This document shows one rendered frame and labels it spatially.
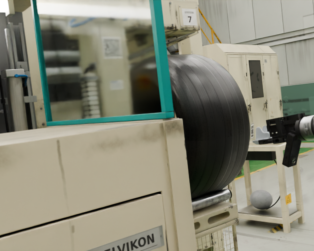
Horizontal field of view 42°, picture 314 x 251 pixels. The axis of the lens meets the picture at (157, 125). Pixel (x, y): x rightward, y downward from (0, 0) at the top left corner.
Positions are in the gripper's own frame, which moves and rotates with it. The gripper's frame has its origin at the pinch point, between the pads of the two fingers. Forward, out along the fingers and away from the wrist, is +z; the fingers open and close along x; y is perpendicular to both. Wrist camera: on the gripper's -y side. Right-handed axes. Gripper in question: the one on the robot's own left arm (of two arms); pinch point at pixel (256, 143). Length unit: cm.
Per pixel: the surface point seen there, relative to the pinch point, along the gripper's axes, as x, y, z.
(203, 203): 7.6, -19.6, 24.8
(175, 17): -18, 64, 49
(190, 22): -27, 61, 49
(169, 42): -23, 56, 63
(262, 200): -196, -66, 175
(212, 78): 4.1, 25.7, 11.0
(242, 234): -167, -91, 181
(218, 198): -0.3, -19.3, 24.8
